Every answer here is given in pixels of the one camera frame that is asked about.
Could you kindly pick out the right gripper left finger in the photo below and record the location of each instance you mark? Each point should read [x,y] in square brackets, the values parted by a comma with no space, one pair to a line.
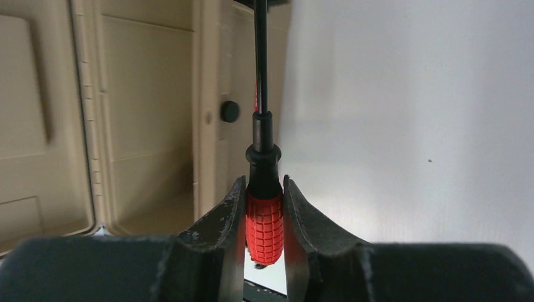
[206,261]

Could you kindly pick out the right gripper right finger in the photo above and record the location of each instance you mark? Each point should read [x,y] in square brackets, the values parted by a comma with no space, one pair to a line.
[323,261]

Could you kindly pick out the red handled screwdriver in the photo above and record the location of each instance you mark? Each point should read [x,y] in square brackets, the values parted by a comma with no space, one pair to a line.
[264,211]

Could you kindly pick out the tan plastic tool box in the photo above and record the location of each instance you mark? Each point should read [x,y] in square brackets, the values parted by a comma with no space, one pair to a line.
[128,116]

